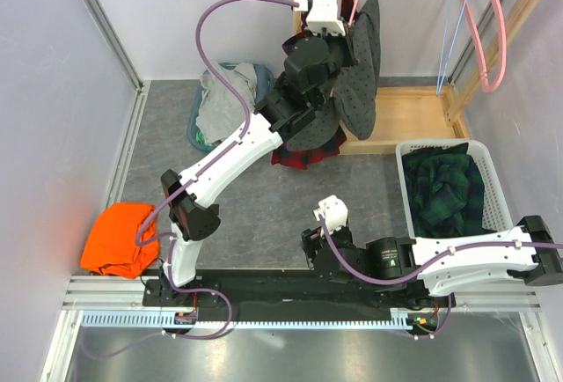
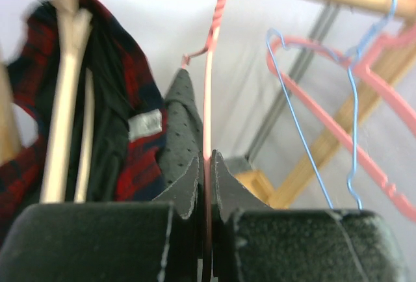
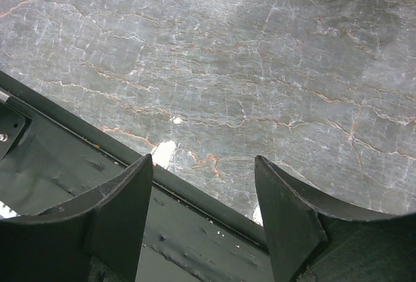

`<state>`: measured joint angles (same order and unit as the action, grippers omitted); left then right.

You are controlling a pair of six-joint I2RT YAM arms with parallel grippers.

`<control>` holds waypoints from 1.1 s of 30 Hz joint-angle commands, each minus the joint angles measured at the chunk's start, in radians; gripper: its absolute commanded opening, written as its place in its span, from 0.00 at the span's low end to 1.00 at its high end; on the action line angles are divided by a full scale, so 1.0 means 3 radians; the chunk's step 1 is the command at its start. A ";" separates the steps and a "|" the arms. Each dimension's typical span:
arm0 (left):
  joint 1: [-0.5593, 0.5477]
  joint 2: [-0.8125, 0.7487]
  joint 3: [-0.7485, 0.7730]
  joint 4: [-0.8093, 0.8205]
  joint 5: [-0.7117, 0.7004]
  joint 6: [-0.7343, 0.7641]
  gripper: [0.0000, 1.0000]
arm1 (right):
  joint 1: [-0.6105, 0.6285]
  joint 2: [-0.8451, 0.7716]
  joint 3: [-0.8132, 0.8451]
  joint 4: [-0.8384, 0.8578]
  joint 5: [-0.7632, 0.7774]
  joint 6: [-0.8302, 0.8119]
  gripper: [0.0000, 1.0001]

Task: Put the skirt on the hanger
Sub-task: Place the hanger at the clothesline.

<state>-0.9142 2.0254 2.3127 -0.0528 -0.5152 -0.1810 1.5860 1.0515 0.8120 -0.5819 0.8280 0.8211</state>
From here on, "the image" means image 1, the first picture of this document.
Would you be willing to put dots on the white plastic laundry basket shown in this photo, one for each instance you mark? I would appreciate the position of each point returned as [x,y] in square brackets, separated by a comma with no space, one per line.
[496,216]

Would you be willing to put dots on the wooden clothes rack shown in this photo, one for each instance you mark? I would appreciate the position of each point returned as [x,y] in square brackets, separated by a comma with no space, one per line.
[417,112]

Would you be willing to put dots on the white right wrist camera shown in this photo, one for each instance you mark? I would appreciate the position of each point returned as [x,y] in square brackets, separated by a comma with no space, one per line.
[333,212]

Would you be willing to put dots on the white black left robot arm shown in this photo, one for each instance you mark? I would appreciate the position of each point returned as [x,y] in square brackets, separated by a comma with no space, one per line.
[294,102]

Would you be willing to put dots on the green plaid garment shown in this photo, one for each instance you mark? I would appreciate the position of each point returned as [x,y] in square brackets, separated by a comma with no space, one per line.
[445,192]

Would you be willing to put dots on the blue wire hanger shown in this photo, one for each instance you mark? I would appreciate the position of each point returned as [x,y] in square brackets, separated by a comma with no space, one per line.
[457,47]

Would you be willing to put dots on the orange garment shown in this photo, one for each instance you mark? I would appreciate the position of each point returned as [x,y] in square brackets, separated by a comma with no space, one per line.
[110,248]

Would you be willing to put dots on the aluminium corner profile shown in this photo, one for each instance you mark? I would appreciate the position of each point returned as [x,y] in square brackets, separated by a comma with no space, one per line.
[101,19]

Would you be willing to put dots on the teal plastic basin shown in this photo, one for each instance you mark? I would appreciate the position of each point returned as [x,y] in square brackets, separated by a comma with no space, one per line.
[191,127]

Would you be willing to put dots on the black dotted garment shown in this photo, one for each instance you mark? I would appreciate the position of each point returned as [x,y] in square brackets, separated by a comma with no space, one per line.
[352,99]

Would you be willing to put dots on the grey t-shirt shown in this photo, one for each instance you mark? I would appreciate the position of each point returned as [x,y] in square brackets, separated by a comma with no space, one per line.
[220,112]

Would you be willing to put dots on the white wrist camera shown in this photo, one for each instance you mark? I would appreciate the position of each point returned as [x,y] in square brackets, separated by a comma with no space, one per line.
[333,212]
[323,16]

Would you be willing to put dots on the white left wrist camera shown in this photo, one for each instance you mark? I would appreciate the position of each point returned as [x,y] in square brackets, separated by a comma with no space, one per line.
[323,16]

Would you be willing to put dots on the light blue cable duct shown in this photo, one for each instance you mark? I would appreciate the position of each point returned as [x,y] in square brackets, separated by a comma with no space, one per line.
[181,320]

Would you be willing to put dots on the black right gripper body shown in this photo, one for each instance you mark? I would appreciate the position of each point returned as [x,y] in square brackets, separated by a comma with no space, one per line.
[311,240]

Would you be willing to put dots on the red navy plaid skirt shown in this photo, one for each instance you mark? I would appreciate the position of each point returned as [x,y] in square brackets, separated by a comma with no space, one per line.
[308,157]

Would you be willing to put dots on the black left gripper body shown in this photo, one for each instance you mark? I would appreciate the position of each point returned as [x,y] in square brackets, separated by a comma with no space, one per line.
[343,51]

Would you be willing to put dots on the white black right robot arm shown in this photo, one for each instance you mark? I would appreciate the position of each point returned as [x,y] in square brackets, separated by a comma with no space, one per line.
[436,268]

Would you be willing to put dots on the green tie-dye garment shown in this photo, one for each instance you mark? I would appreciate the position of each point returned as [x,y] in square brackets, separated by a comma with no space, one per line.
[200,138]

